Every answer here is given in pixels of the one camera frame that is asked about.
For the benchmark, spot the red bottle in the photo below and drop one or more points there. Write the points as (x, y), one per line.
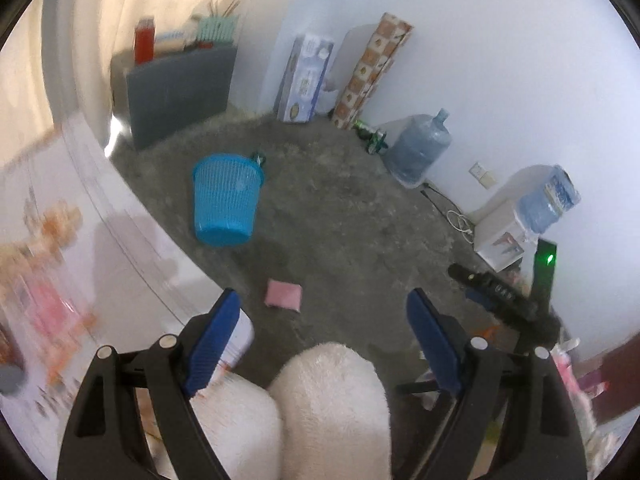
(144, 42)

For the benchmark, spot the green chopstick holder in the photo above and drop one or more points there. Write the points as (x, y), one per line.
(217, 31)

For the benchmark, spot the white paper box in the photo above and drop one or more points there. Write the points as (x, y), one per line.
(241, 335)

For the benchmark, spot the blue plastic basket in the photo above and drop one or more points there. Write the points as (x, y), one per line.
(225, 205)

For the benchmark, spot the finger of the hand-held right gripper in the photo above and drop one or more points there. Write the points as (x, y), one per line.
(480, 276)
(487, 299)

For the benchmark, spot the pink sponge cloth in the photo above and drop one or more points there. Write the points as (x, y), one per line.
(283, 295)

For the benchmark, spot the labelled blue water jug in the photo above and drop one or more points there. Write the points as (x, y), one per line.
(547, 200)

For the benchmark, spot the white wall socket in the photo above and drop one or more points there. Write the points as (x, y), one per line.
(482, 175)

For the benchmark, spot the bunch of wooden chopsticks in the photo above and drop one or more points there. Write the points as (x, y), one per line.
(222, 9)

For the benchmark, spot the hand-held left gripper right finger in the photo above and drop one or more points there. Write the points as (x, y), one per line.
(435, 340)

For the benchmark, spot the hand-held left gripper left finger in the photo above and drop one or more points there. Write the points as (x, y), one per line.
(215, 340)

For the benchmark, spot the green bottle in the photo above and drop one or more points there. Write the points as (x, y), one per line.
(362, 129)
(378, 142)

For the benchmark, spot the white water dispenser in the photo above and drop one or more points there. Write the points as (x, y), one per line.
(500, 237)

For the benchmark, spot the blue white carton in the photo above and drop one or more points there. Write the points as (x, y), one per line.
(305, 77)

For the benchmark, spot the pink white plastic bag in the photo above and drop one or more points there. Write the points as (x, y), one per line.
(575, 380)

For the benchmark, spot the person's left leg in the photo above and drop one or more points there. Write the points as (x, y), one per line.
(240, 430)

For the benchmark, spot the grey cabinet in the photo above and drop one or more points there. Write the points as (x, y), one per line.
(180, 90)

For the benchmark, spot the orange patterned roll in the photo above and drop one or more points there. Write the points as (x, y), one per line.
(372, 70)

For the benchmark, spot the blue white packet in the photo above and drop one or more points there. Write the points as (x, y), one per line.
(172, 41)

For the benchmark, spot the grey pole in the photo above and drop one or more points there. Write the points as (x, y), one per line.
(62, 60)

